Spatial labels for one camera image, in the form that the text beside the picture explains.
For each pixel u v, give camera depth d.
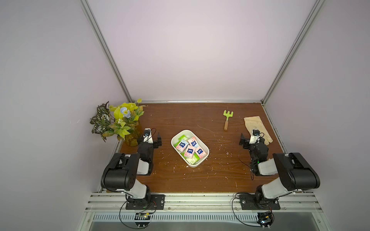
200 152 0.88
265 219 0.70
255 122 1.07
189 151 0.86
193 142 0.91
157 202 0.73
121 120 0.81
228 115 1.11
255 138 0.78
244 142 0.82
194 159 0.85
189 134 0.95
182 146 0.88
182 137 0.97
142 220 0.72
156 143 0.82
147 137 0.76
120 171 0.46
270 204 0.72
